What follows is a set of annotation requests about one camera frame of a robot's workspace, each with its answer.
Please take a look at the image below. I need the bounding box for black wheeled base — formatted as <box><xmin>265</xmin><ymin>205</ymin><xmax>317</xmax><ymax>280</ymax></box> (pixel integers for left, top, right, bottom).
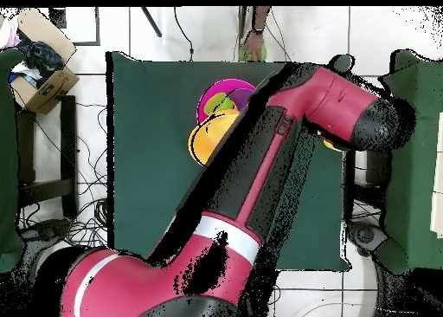
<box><xmin>20</xmin><ymin>218</ymin><xmax>74</xmax><ymax>262</ymax></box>

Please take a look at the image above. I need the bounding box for black metal frame stand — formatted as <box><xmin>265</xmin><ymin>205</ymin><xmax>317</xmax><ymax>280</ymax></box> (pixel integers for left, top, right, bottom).
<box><xmin>15</xmin><ymin>94</ymin><xmax>79</xmax><ymax>221</ymax></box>

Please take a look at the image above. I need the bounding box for dark blue clothing bundle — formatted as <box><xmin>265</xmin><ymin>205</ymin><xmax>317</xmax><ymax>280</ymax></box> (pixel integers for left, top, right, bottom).
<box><xmin>16</xmin><ymin>32</ymin><xmax>65</xmax><ymax>79</ymax></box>

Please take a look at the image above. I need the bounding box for thin black floor cable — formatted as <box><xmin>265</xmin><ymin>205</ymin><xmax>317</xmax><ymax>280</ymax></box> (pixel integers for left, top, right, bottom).
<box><xmin>267</xmin><ymin>6</ymin><xmax>292</xmax><ymax>62</ymax></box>
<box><xmin>172</xmin><ymin>6</ymin><xmax>195</xmax><ymax>61</ymax></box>

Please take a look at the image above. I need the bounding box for pale pink cloth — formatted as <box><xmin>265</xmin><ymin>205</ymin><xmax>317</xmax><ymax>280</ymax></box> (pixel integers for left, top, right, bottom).
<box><xmin>0</xmin><ymin>16</ymin><xmax>22</xmax><ymax>49</ymax></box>

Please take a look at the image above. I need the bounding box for dark green tablecloth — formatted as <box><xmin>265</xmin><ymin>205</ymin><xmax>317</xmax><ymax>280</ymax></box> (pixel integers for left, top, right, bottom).
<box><xmin>105</xmin><ymin>50</ymin><xmax>354</xmax><ymax>272</ymax></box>

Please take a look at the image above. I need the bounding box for dark green cloth cover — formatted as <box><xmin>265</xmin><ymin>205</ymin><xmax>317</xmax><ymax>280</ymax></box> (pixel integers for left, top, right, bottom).
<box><xmin>373</xmin><ymin>49</ymin><xmax>443</xmax><ymax>275</ymax></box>
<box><xmin>0</xmin><ymin>48</ymin><xmax>25</xmax><ymax>274</ymax></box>

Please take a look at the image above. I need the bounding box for pink plastic bowl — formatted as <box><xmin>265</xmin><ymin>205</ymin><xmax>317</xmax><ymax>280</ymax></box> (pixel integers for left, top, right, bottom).
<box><xmin>196</xmin><ymin>78</ymin><xmax>257</xmax><ymax>125</ymax></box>

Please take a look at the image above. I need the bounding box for person's hand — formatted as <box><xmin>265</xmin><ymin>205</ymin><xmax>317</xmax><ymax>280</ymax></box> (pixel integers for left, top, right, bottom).
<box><xmin>244</xmin><ymin>32</ymin><xmax>268</xmax><ymax>62</ymax></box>

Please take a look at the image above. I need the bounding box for green plastic cup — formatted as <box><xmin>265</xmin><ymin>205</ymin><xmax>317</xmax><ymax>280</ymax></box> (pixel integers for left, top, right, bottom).
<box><xmin>203</xmin><ymin>92</ymin><xmax>239</xmax><ymax>115</ymax></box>

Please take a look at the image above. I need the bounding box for yellow plastic cup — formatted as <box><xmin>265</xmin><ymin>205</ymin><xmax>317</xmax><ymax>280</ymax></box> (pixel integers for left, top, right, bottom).
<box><xmin>323</xmin><ymin>139</ymin><xmax>344</xmax><ymax>153</ymax></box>

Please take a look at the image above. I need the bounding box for large orange plastic bowl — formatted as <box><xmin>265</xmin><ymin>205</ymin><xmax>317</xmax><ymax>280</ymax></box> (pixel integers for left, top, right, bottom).
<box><xmin>187</xmin><ymin>109</ymin><xmax>241</xmax><ymax>167</ymax></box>

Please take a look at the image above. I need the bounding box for cardboard box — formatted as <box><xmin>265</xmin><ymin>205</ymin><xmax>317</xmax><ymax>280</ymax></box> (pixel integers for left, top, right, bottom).
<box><xmin>10</xmin><ymin>7</ymin><xmax>80</xmax><ymax>115</ymax></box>

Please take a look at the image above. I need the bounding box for black tripod leg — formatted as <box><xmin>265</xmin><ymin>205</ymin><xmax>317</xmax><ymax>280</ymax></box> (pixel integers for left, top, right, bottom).
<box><xmin>139</xmin><ymin>6</ymin><xmax>163</xmax><ymax>38</ymax></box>
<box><xmin>237</xmin><ymin>6</ymin><xmax>248</xmax><ymax>40</ymax></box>

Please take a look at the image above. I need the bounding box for purple plastic bowl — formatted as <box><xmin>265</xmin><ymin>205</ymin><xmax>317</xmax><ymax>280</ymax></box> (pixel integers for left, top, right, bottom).
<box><xmin>229</xmin><ymin>87</ymin><xmax>257</xmax><ymax>112</ymax></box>

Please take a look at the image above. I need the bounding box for black equipment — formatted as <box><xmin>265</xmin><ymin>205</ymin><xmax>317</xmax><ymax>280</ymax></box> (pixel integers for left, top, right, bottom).
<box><xmin>346</xmin><ymin>222</ymin><xmax>389</xmax><ymax>259</ymax></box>

